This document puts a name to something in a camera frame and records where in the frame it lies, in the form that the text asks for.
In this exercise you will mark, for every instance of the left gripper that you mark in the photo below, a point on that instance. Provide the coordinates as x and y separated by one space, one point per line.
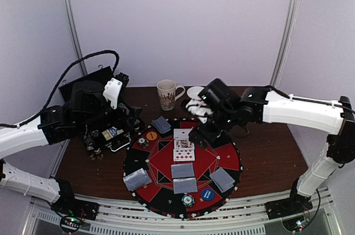
132 113

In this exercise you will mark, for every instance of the king of diamonds card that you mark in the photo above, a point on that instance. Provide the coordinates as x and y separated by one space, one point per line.
180 144

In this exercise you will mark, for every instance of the black poker chip case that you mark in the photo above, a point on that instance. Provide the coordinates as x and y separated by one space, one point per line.
72 94

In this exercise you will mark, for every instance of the right aluminium frame post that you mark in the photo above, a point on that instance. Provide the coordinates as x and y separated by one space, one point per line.
285 42

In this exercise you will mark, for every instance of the ace of diamonds card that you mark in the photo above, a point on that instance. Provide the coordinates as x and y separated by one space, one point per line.
182 134

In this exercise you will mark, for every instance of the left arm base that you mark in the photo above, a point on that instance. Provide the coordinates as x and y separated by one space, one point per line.
73 213

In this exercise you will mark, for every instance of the face down single card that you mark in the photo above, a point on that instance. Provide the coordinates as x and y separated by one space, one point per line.
182 171

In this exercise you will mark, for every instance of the blue playing card deck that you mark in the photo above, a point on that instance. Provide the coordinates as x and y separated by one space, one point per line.
137 179

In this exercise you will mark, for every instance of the boxed card deck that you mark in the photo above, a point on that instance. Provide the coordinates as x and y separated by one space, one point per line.
111 132

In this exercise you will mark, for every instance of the round poker mat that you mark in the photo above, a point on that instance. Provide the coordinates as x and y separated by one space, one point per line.
157 159

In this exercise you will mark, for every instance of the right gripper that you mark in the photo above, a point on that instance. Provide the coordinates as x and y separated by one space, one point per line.
202 131

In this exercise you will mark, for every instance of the white orange bowl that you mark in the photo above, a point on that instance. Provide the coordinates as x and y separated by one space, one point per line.
193 92

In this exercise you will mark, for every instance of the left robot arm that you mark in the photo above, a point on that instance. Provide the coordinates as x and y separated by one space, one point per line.
51 125

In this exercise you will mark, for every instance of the blue small blind button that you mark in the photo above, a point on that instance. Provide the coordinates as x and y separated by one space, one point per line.
207 194

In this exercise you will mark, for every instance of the poker chip stack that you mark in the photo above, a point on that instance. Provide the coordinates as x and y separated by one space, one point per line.
188 201
143 143

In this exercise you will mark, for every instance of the left aluminium frame post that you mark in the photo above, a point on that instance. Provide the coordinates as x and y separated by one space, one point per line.
73 29

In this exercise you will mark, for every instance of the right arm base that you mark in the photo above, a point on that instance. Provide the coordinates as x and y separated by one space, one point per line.
294 215

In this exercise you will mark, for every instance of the beige patterned mug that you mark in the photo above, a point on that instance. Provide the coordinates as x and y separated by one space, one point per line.
168 93

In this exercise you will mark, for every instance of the aluminium frame post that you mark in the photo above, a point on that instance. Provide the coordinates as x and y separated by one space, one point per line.
285 42
73 29

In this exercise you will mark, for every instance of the diamonds number card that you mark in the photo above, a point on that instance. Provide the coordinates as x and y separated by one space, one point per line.
183 155

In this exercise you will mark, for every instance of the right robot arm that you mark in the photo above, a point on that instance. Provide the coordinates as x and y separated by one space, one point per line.
266 104

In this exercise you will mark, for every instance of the orange big blind button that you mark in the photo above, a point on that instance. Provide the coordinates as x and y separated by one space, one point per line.
151 136

